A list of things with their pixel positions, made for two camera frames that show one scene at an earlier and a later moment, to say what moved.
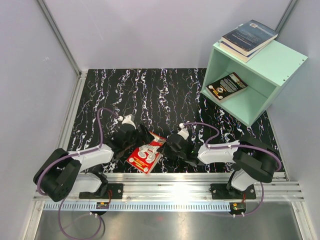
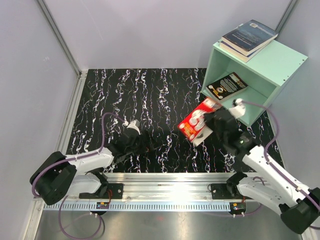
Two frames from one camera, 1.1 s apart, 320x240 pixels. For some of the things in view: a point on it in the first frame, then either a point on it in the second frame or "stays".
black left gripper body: [137, 140] stays
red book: [146, 156] -> [194, 126]
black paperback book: [226, 86] stays
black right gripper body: [169, 152] -> [210, 121]
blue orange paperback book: [238, 54] stays
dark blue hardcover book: [248, 37] stays
